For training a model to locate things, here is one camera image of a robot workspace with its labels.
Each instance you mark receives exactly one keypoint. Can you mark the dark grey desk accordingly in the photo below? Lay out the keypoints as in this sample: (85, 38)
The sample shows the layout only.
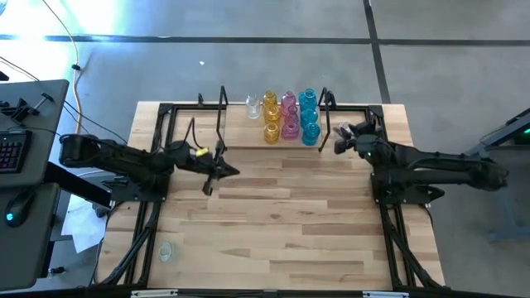
(37, 103)

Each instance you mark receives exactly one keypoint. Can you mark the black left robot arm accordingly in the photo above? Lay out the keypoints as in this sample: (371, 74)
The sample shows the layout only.
(120, 159)

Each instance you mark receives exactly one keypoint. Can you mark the black desk clamp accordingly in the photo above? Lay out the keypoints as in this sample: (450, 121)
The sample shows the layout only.
(20, 109)

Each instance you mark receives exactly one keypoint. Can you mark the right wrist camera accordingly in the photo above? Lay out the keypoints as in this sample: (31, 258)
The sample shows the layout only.
(372, 151)

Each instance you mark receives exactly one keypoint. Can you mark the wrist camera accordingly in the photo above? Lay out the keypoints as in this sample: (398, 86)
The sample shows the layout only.
(372, 151)
(184, 149)

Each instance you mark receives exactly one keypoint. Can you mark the grey metal table frame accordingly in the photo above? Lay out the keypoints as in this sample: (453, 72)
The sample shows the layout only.
(505, 140)

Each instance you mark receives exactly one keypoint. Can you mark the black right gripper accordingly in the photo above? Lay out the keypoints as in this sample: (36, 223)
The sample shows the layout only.
(364, 138)

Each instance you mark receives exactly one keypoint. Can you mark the black computer mouse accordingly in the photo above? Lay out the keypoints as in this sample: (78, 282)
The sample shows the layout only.
(16, 209)

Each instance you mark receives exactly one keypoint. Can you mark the narrow yellow ribbed glass vase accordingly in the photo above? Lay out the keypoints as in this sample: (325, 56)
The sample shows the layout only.
(270, 98)

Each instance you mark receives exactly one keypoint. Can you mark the wide yellow ribbed glass vase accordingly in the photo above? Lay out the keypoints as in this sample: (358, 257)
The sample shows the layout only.
(271, 132)

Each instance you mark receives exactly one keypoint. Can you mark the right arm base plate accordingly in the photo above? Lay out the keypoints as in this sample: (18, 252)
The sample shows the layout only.
(408, 194)

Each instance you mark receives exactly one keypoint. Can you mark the black keyboard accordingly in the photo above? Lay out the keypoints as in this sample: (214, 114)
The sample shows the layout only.
(12, 151)

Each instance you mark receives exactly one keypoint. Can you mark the pink ribbed glass vase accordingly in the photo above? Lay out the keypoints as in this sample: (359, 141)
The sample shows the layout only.
(288, 100)
(290, 130)

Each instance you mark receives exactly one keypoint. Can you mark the white paper sheet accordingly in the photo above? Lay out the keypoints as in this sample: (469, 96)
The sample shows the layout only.
(85, 223)

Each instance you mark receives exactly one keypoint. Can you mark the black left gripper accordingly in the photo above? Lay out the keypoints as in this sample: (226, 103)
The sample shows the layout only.
(209, 165)

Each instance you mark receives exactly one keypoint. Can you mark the yellow tag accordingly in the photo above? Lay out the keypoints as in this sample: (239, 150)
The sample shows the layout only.
(202, 152)

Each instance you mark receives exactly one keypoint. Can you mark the white bracket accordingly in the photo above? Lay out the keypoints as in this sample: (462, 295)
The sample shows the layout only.
(385, 294)
(154, 294)

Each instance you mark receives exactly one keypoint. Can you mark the clear glass vase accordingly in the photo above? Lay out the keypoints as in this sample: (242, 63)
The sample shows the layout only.
(165, 251)
(344, 129)
(253, 105)

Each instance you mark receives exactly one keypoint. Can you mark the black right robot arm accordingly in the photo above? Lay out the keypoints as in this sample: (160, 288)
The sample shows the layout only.
(439, 167)

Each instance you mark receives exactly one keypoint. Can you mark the black device green light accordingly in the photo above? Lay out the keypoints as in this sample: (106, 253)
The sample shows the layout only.
(523, 134)

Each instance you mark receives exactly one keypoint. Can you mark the black aluminium rig frame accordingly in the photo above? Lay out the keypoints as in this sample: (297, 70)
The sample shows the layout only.
(165, 108)

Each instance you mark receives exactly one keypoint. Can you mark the blue diamond-pattern glass vase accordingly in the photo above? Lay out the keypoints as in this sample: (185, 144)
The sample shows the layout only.
(311, 133)

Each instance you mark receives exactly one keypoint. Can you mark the blue textured glass vase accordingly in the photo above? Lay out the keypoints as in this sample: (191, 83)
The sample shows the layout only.
(308, 98)
(309, 116)

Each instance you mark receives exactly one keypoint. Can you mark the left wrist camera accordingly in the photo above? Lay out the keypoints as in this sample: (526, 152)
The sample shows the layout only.
(184, 149)

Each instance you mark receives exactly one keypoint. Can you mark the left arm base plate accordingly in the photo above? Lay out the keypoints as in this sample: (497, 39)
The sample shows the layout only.
(132, 190)

